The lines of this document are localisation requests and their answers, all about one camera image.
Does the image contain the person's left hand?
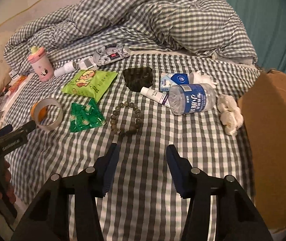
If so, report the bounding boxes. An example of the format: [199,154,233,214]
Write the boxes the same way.
[0,160,16,204]

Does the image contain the white charger plug pack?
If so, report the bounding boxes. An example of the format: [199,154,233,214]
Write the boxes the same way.
[78,56,98,70]

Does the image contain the clutter of boxes beside bed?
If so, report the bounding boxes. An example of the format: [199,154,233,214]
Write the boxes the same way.
[0,69,35,135]

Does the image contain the clear plastic water bottle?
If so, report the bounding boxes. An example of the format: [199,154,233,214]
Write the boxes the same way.
[168,83,216,115]

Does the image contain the green foil wrapper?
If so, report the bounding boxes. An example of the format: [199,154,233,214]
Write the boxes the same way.
[70,98,106,133]

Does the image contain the blue white tissue pack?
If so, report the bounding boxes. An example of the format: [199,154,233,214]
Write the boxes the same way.
[159,73,189,92]

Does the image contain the black cloth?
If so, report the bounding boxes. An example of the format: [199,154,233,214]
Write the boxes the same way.
[122,67,153,92]

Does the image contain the white tube with purple label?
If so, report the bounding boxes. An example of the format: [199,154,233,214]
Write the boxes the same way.
[140,87,170,107]

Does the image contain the pink children's drinking cup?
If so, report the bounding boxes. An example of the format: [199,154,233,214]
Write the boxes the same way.
[28,46,54,82]

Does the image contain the brown cardboard box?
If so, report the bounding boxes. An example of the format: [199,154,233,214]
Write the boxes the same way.
[238,70,286,232]

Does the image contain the white small bottle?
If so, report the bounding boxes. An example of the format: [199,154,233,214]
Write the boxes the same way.
[54,61,78,77]

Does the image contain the grey patterned pouch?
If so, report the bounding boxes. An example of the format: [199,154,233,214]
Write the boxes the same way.
[93,44,131,66]

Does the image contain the teal curtain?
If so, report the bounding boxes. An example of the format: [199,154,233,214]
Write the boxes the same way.
[226,0,286,73]

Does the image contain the brown bead bracelet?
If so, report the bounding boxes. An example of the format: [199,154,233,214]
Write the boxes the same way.
[109,101,143,138]

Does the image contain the cream socks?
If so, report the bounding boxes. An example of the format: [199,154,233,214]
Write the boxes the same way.
[217,95,244,136]

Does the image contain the tape roll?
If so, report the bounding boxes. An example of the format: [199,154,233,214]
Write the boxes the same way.
[30,97,64,132]

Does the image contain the green snack bag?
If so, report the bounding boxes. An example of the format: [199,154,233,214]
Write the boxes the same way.
[61,70,118,102]

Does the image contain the grey checked duvet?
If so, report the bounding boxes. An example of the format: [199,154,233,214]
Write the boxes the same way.
[4,0,258,72]

